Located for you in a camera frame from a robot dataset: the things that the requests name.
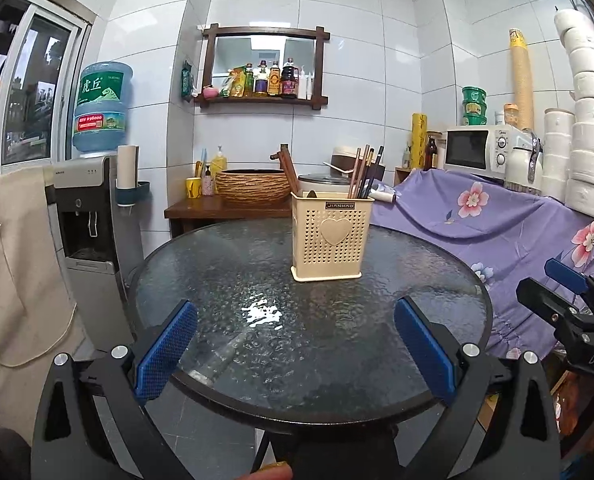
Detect yellow soap bottle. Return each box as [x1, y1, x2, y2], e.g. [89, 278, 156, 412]
[210, 146, 227, 179]

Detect tall paper cup stack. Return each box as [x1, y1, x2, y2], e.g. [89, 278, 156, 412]
[509, 28, 535, 130]

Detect green instant noodle cups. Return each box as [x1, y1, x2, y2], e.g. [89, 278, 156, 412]
[462, 86, 487, 126]

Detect brown glass bottle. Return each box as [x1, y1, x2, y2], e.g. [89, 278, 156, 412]
[424, 136, 438, 170]

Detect green hanging packet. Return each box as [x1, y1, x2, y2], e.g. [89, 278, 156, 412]
[180, 61, 194, 102]

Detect water dispenser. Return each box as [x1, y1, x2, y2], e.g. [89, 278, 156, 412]
[53, 155, 144, 351]

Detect round glass table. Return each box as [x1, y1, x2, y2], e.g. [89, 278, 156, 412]
[128, 219, 492, 432]

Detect brown white rice cooker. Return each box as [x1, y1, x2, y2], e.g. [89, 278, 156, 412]
[327, 146, 377, 178]

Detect yellow roll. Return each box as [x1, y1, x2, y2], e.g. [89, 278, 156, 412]
[411, 113, 427, 169]

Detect woven brown basin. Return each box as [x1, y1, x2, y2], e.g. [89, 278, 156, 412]
[216, 169, 291, 204]

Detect cream plastic utensil holder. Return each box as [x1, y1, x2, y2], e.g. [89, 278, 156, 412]
[291, 192, 374, 283]

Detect white kettle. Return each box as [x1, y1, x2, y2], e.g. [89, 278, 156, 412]
[504, 128, 544, 196]

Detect paper cup stack holder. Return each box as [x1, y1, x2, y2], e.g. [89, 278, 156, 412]
[114, 145, 149, 208]

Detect wooden framed mirror shelf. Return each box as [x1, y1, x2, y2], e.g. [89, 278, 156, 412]
[195, 23, 331, 110]

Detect white pot with lid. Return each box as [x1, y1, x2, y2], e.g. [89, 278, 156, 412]
[296, 172, 397, 205]

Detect white microwave oven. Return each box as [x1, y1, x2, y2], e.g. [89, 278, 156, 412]
[443, 125, 532, 180]

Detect sliding glass window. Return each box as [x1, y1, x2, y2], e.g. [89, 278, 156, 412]
[0, 0, 91, 174]

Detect yellow cup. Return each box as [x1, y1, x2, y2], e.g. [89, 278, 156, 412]
[185, 177, 203, 200]

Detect brown wooden chopstick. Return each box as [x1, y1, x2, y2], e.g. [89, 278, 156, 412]
[347, 148, 362, 198]
[353, 144, 371, 198]

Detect purple floral cloth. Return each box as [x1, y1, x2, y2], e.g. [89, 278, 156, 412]
[371, 169, 594, 358]

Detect brown chopstick in holder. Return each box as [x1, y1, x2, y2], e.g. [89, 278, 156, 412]
[279, 144, 299, 195]

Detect blue water jug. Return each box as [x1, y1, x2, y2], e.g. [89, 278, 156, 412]
[71, 62, 133, 156]

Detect dark wooden side table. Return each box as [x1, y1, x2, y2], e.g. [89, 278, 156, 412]
[163, 195, 291, 237]

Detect white paper bowl stacks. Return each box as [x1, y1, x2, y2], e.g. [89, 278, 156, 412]
[541, 9, 594, 218]

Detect beige cloth cover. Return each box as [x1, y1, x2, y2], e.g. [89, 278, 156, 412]
[0, 167, 85, 441]

